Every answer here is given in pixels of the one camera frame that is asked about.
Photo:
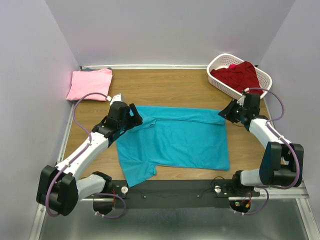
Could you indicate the white plastic laundry basket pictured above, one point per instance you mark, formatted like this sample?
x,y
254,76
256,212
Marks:
x,y
224,61

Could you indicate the dark red t-shirt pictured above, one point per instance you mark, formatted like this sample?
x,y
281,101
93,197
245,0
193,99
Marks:
x,y
239,78

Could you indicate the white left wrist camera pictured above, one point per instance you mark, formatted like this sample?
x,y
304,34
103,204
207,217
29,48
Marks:
x,y
116,98

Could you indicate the dark folded t-shirt underneath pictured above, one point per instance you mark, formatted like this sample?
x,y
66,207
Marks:
x,y
96,69

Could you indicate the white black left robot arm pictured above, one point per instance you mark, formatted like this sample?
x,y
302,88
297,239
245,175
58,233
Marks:
x,y
74,165

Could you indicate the magenta garment in basket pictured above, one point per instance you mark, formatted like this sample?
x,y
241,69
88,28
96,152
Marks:
x,y
231,66

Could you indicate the folded pink t-shirt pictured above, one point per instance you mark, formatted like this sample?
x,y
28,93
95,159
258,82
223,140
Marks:
x,y
87,82

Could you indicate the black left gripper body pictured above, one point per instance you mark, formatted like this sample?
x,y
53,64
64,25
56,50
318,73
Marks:
x,y
124,124

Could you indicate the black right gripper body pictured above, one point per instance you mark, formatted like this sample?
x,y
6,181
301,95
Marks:
x,y
240,111

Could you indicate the teal t-shirt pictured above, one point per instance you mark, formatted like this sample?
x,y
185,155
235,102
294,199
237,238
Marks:
x,y
173,137

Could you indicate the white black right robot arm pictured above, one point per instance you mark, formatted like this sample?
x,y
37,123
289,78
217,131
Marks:
x,y
282,162

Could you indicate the aluminium table frame rail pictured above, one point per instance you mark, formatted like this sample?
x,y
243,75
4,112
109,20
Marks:
x,y
280,190

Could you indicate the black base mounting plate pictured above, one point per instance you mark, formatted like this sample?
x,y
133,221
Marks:
x,y
174,194

